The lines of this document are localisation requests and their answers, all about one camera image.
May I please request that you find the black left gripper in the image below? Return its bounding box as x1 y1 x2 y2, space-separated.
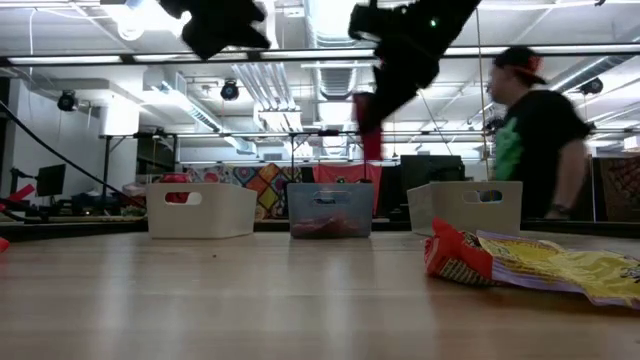
158 0 271 61

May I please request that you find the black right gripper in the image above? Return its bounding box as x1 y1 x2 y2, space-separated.
348 0 481 133

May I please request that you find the yellow candy pack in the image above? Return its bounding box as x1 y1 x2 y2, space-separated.
474 229 640 310

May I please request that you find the black ceiling spotlight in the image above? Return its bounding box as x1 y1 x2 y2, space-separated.
56 89 79 113
579 77 605 96
219 78 241 103

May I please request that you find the white ceiling pipe bundle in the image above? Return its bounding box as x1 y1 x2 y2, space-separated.
232 49 306 134

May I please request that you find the black screen panel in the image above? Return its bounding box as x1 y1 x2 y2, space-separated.
382 154 466 221

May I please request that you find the red cloth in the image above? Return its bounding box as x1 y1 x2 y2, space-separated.
312 163 384 216

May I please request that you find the grey translucent plastic bin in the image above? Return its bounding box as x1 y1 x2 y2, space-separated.
286 182 376 240

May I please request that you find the white plastic bin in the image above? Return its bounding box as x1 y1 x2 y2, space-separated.
144 182 259 240
405 180 524 238

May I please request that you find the white ceiling air unit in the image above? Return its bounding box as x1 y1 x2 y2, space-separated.
99 102 141 137

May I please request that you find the colourful patchwork quilt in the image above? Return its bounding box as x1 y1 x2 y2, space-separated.
185 162 304 221

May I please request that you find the person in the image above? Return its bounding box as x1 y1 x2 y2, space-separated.
485 45 594 221

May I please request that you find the black monitor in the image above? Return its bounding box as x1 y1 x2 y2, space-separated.
35 163 67 198

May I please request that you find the patterned brown tapestry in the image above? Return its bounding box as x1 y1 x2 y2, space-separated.
598 155 640 224

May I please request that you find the silver round ceiling duct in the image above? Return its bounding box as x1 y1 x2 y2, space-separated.
302 0 375 104

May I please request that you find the black overhead frame beam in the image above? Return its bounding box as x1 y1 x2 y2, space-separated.
0 43 640 69

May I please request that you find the black cable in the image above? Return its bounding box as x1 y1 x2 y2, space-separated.
0 99 147 209

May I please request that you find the silver slanted ceiling duct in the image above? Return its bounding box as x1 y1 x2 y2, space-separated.
544 54 640 99

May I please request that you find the red handle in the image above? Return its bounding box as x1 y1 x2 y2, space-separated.
5 183 37 205

